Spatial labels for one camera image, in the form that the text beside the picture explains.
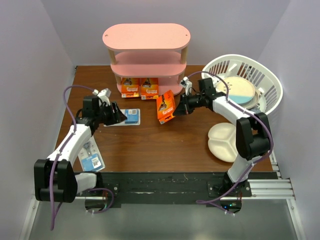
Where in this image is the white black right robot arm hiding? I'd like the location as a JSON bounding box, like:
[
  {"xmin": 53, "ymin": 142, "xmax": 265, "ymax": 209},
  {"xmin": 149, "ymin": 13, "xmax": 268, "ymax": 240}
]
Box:
[{"xmin": 173, "ymin": 77, "xmax": 274, "ymax": 197}]

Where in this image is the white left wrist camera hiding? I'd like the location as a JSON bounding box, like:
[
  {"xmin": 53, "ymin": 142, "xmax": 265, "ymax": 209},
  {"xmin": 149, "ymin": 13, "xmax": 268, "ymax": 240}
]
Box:
[{"xmin": 92, "ymin": 88, "xmax": 111, "ymax": 106}]

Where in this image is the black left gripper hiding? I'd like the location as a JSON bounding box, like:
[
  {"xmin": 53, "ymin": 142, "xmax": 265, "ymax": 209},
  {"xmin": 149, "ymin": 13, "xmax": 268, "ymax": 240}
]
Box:
[{"xmin": 95, "ymin": 101, "xmax": 127, "ymax": 126}]

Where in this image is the white plastic laundry basket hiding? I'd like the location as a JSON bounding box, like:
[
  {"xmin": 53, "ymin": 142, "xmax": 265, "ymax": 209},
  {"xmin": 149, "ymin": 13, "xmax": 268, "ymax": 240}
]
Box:
[{"xmin": 201, "ymin": 54, "xmax": 283, "ymax": 116}]

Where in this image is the cream divided plate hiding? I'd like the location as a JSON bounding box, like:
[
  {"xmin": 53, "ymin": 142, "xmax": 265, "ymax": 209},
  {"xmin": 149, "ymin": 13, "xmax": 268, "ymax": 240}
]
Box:
[{"xmin": 207, "ymin": 122, "xmax": 238, "ymax": 163}]

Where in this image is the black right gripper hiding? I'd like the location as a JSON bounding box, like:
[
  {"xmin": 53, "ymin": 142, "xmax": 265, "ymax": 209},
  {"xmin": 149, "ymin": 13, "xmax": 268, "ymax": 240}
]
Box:
[{"xmin": 173, "ymin": 92, "xmax": 205, "ymax": 116}]

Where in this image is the blue razor blister pack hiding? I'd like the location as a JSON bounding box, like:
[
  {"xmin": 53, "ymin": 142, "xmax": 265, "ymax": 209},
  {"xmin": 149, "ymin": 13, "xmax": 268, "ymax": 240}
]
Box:
[
  {"xmin": 110, "ymin": 108, "xmax": 141, "ymax": 127},
  {"xmin": 78, "ymin": 136, "xmax": 106, "ymax": 172}
]

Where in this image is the cream and blue floral plate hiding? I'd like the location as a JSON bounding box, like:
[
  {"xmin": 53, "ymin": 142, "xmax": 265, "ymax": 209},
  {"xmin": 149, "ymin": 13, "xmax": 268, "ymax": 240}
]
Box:
[{"xmin": 216, "ymin": 76, "xmax": 256, "ymax": 105}]

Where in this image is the orange razor box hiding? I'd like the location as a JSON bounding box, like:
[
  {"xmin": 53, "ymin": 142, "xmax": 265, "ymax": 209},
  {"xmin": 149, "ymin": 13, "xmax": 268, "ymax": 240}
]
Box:
[
  {"xmin": 156, "ymin": 90, "xmax": 176, "ymax": 125},
  {"xmin": 121, "ymin": 77, "xmax": 140, "ymax": 98},
  {"xmin": 140, "ymin": 77, "xmax": 159, "ymax": 100}
]

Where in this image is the pink three-tier wooden shelf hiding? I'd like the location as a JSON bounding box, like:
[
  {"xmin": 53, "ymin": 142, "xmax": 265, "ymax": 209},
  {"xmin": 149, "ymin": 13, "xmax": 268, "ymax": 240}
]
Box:
[{"xmin": 102, "ymin": 23, "xmax": 191, "ymax": 95}]

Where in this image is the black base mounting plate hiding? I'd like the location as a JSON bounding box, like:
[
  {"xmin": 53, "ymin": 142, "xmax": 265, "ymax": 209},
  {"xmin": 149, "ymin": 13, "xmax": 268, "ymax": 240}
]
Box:
[{"xmin": 79, "ymin": 172, "xmax": 277, "ymax": 212}]

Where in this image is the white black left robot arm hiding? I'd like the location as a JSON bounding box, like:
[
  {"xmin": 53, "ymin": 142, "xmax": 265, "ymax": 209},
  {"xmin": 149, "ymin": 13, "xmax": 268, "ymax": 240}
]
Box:
[{"xmin": 34, "ymin": 90, "xmax": 126, "ymax": 203}]

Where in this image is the aluminium frame rail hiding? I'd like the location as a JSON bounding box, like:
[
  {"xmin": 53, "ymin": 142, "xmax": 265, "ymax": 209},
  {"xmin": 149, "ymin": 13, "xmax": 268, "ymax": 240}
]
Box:
[{"xmin": 18, "ymin": 117, "xmax": 307, "ymax": 240}]

